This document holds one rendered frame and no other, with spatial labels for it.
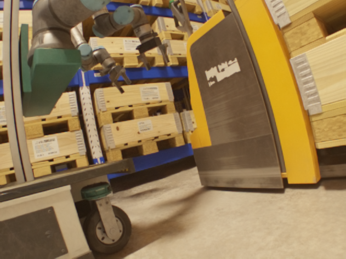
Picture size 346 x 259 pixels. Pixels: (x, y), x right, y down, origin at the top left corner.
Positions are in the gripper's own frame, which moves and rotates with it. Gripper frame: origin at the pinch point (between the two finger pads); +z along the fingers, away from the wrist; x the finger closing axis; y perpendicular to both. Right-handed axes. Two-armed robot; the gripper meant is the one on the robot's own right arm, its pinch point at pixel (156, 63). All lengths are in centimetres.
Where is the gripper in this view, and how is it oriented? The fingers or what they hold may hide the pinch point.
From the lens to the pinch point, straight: 115.1
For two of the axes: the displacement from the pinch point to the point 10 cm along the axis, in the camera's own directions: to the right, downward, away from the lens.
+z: 3.7, 8.7, 3.2
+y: -4.6, 4.8, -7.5
